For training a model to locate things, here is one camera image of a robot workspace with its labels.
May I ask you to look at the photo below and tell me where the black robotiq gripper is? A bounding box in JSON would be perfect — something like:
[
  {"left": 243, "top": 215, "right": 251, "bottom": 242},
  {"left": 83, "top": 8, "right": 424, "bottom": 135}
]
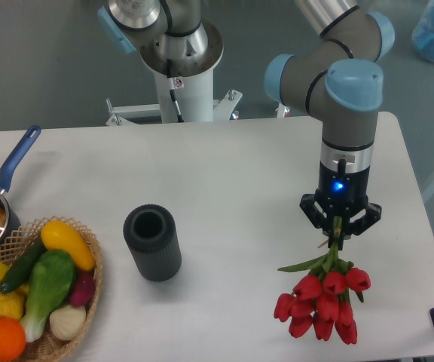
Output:
[{"left": 299, "top": 163, "right": 382, "bottom": 247}]

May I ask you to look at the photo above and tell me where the red tulip bouquet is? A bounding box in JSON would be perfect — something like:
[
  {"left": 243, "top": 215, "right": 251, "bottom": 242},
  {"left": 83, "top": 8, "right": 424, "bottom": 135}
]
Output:
[{"left": 274, "top": 217, "right": 371, "bottom": 345}]

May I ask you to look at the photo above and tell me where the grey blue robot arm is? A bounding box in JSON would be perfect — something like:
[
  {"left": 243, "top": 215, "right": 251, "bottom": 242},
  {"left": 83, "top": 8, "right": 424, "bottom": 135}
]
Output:
[{"left": 98, "top": 1, "right": 395, "bottom": 248}]

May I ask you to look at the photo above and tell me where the dark grey ribbed vase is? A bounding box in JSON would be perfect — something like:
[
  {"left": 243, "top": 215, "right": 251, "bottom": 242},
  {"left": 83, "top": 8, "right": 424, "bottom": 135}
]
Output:
[{"left": 123, "top": 204, "right": 182, "bottom": 282}]

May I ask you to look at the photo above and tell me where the purple red onion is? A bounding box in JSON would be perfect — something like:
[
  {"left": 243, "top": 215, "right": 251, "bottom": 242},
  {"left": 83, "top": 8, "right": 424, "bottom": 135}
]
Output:
[{"left": 68, "top": 272, "right": 96, "bottom": 307}]

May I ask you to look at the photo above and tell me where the yellow squash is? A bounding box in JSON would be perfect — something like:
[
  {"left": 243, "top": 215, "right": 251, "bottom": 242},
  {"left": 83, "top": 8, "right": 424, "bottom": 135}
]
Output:
[{"left": 41, "top": 219, "right": 96, "bottom": 272}]

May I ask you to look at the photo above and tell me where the green bok choy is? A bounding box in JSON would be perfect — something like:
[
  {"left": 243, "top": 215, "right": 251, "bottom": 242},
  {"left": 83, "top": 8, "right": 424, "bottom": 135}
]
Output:
[{"left": 20, "top": 250, "right": 75, "bottom": 343}]

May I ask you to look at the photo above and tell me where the white garlic bulb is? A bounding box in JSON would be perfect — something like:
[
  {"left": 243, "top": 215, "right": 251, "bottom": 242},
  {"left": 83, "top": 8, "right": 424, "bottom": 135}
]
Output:
[{"left": 49, "top": 305, "right": 86, "bottom": 341}]

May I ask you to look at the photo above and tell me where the woven wicker basket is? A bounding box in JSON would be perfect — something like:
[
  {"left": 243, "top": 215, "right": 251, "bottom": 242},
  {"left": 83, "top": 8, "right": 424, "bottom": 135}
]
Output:
[{"left": 0, "top": 216, "right": 103, "bottom": 361}]

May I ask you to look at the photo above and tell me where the green cucumber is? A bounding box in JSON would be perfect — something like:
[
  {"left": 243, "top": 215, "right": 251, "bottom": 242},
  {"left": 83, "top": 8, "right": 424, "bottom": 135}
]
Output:
[{"left": 0, "top": 240, "right": 47, "bottom": 294}]

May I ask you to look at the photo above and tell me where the orange fruit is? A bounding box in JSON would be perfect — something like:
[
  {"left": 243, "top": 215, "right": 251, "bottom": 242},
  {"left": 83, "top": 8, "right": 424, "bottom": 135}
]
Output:
[{"left": 0, "top": 318, "right": 26, "bottom": 361}]

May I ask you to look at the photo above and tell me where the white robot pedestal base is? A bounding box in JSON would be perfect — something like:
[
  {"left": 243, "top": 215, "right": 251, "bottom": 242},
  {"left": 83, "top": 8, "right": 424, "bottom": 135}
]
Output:
[{"left": 106, "top": 20, "right": 243, "bottom": 126}]

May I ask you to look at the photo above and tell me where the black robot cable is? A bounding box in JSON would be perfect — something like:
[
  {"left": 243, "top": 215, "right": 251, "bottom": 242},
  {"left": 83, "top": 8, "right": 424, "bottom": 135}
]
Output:
[{"left": 165, "top": 58, "right": 185, "bottom": 123}]

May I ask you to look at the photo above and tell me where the blue handled saucepan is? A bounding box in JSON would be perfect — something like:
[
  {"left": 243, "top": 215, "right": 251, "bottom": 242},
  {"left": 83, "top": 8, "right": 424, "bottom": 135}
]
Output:
[{"left": 0, "top": 125, "right": 41, "bottom": 245}]

